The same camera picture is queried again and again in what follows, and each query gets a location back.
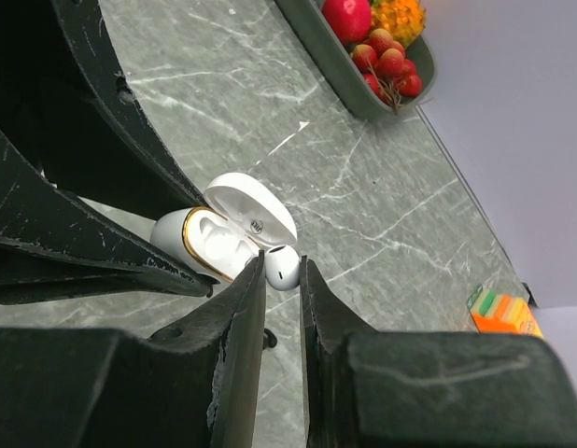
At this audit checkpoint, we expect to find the black clip earbud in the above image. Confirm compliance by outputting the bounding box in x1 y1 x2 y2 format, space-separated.
263 329 277 350

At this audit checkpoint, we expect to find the orange horned melon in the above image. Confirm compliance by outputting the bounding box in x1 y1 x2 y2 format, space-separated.
372 0 426 49

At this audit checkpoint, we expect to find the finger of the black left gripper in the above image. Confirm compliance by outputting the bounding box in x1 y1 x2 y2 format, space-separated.
0 130 213 305
0 1 204 217

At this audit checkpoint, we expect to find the white earbud charging case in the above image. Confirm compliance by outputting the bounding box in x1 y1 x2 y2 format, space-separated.
149 173 298 289

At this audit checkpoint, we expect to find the orange green box left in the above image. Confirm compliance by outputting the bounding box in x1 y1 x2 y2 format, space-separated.
466 285 543 338

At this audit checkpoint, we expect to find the grey-green fruit tray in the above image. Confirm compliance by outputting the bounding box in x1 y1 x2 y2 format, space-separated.
276 1 436 120

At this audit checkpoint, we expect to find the red lychee bunch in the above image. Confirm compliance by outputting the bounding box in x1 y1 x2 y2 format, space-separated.
350 29 424 115

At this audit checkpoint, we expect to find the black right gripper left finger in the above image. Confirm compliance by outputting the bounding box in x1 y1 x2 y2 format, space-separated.
0 256 266 447

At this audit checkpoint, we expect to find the red apple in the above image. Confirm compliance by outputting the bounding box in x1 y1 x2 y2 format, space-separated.
321 0 372 44

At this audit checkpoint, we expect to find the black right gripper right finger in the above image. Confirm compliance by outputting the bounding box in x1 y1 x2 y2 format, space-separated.
300 259 577 447

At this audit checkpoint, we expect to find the white earbud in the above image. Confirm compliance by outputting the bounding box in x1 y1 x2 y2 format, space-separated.
264 245 300 291

